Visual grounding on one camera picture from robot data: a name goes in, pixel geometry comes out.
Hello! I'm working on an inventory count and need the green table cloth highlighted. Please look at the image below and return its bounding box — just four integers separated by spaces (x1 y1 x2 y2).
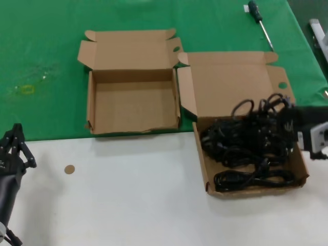
0 0 328 143

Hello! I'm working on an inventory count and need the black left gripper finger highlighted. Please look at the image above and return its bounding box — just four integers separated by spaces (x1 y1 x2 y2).
0 122 22 155
14 124 38 169

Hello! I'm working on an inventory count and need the black left arm wire bundle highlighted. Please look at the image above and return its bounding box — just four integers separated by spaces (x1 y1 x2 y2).
0 226 24 246

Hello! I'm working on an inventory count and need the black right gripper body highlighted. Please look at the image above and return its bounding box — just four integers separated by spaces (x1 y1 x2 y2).
294 106 328 133

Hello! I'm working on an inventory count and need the green handled screwdriver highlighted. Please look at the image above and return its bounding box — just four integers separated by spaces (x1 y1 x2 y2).
248 0 275 51

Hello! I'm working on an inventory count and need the grey metal bar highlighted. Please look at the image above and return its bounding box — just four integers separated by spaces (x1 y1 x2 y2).
308 18 328 62

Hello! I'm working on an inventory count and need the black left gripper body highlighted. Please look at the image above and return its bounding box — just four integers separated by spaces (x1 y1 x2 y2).
0 151 27 180

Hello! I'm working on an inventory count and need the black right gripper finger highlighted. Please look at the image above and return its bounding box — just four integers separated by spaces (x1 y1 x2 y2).
281 119 296 134
280 106 298 121

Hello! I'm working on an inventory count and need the open brown cardboard box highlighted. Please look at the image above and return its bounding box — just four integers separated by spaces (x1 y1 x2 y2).
77 28 185 135
176 51 310 199

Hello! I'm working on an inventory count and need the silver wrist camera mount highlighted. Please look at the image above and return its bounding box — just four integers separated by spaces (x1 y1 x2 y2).
297 124 328 161

